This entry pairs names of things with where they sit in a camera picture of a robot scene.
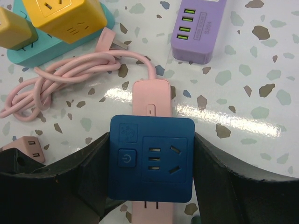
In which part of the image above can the pink coiled cord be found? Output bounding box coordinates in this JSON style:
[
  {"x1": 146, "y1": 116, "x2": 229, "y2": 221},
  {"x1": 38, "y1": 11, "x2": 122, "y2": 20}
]
[{"x1": 0, "y1": 27, "x2": 156, "y2": 122}]

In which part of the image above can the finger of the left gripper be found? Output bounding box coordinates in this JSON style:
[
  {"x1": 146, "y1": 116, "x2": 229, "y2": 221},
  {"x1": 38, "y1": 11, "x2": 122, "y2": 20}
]
[{"x1": 0, "y1": 148, "x2": 44, "y2": 174}]

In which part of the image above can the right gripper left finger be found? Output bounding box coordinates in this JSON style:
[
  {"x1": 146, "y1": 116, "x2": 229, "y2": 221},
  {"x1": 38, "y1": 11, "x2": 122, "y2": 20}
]
[{"x1": 0, "y1": 133, "x2": 121, "y2": 224}]

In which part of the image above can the purple power strip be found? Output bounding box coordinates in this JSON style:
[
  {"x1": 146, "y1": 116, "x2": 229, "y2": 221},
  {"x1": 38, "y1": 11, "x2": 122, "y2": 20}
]
[{"x1": 171, "y1": 0, "x2": 227, "y2": 64}]

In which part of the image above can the pink power strip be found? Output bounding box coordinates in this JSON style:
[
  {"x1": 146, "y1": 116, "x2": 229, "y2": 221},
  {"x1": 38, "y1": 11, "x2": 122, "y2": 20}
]
[{"x1": 132, "y1": 79, "x2": 174, "y2": 224}]

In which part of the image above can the small yellow adapter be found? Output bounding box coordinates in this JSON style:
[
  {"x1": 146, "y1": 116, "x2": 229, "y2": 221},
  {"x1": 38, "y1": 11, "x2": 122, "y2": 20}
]
[{"x1": 0, "y1": 7, "x2": 38, "y2": 50}]

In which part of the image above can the yellow cube socket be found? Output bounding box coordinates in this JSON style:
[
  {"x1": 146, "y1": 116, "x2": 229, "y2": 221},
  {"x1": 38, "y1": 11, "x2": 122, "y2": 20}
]
[{"x1": 23, "y1": 0, "x2": 107, "y2": 44}]

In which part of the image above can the teal power strip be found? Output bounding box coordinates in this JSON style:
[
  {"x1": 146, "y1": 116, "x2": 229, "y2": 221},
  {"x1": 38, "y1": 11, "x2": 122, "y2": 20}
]
[{"x1": 7, "y1": 0, "x2": 115, "y2": 68}]

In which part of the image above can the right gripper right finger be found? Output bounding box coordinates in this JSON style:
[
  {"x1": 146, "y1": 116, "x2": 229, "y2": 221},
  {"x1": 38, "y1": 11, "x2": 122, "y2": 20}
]
[{"x1": 193, "y1": 133, "x2": 299, "y2": 224}]

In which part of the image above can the blue cube socket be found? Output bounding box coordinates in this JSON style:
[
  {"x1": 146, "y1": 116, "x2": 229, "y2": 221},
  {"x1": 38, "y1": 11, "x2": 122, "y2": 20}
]
[{"x1": 108, "y1": 115, "x2": 195, "y2": 203}]

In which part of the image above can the small pink plug adapter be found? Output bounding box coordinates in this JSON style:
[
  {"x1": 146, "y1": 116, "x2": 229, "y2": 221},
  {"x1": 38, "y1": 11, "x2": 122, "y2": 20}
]
[{"x1": 0, "y1": 136, "x2": 45, "y2": 163}]

